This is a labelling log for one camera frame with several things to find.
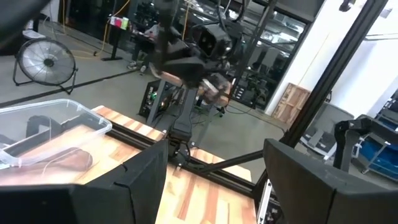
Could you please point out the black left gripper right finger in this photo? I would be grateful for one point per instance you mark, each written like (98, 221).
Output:
(326, 199)

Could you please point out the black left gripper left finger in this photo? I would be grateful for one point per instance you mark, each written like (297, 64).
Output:
(93, 202)

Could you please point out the light wooden spoon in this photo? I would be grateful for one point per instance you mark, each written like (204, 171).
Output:
(71, 160)

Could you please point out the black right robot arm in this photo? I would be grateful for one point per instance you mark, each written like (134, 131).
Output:
(183, 124)

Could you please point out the person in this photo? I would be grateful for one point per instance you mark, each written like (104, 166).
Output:
(135, 65)

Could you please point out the black computer tower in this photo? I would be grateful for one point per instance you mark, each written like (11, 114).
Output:
(149, 99)

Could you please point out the blue cart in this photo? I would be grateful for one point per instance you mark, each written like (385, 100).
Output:
(382, 155)

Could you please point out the grey cabinet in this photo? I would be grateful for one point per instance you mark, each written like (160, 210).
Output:
(326, 124)

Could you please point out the colourful sign on stand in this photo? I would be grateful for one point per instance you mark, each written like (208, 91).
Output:
(119, 22)

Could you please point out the clear plastic container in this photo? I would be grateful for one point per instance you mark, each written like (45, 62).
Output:
(99, 124)

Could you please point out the wooden panel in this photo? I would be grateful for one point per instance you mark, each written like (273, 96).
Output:
(292, 104)

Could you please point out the black floor fan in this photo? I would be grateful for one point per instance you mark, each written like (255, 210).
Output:
(46, 62)

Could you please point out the black metal bracket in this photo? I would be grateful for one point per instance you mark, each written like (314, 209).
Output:
(345, 140)

